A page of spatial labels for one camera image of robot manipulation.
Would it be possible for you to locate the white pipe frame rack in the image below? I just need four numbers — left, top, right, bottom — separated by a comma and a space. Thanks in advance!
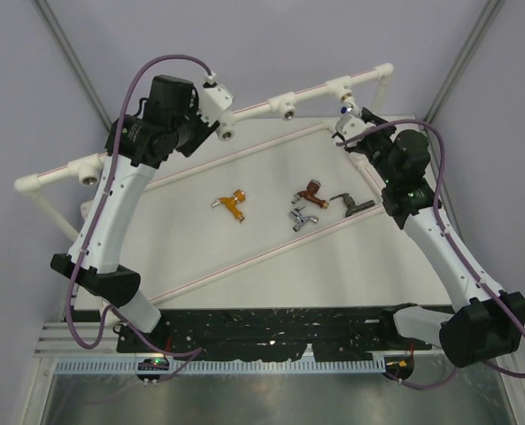
13, 62, 396, 306

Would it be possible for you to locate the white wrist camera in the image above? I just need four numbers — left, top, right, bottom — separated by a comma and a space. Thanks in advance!
333, 113, 367, 146
197, 73, 235, 127

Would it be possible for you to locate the chrome silver faucet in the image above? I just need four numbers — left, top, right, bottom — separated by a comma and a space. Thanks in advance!
289, 206, 319, 232

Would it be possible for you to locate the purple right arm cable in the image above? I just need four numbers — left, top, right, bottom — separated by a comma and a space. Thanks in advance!
335, 122, 525, 379

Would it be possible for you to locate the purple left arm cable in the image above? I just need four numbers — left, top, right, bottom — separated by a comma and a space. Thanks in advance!
65, 53, 217, 351

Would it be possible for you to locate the white chrome knob faucet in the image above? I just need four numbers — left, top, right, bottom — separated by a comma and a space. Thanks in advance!
340, 91, 361, 117

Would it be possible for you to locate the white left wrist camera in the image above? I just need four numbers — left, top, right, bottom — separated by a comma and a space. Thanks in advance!
197, 73, 235, 127

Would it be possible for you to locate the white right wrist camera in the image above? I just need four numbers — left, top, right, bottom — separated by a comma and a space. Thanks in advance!
333, 113, 367, 146

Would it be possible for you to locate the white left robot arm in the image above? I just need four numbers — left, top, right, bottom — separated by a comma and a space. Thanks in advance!
50, 75, 234, 352

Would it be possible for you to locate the orange faucet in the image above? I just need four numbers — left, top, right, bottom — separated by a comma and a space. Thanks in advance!
212, 189, 246, 223

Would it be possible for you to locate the red brown faucet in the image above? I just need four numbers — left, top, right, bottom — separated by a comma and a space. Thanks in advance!
290, 179, 328, 209

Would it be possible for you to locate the white slotted cable duct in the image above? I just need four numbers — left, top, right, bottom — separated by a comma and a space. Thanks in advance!
54, 356, 385, 375

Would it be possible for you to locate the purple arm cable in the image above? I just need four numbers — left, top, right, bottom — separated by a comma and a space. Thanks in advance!
335, 122, 525, 379
65, 53, 217, 351

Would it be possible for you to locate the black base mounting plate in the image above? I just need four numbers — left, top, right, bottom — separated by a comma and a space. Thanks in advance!
114, 307, 430, 362

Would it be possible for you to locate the dark grey lever faucet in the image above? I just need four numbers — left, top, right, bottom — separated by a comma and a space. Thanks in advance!
330, 192, 375, 218

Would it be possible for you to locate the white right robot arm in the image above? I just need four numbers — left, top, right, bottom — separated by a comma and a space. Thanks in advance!
336, 107, 525, 367

